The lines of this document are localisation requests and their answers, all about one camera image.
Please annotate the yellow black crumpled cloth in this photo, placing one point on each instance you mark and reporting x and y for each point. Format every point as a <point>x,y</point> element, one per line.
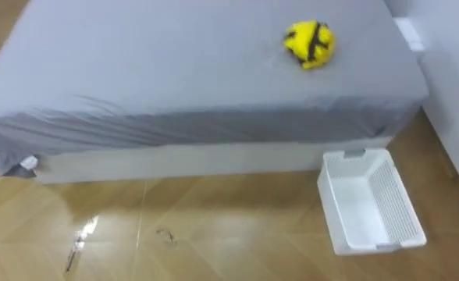
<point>309,45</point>

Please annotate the white fabric tag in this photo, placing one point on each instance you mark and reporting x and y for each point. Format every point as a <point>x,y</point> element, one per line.
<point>29,162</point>

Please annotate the white wardrobe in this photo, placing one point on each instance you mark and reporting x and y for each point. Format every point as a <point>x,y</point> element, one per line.
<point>456,97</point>

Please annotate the white plastic laundry basket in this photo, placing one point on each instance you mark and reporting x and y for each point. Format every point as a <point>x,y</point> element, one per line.
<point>354,203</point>

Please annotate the grey bed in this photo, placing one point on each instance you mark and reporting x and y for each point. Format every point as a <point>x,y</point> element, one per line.
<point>175,70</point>

